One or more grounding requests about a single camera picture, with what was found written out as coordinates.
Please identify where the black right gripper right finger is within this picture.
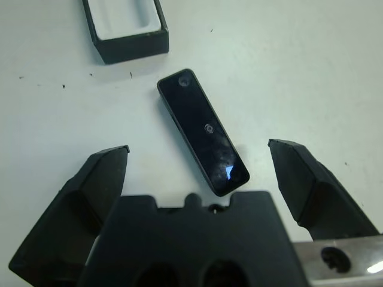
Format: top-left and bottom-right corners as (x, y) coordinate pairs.
(267, 138), (381, 243)

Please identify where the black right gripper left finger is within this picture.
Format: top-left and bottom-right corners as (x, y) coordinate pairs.
(8, 145), (130, 287)

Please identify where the black phone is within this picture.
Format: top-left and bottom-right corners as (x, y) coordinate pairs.
(157, 68), (251, 197)

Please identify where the black box with white insert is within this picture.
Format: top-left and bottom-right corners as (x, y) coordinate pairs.
(81, 0), (170, 65)

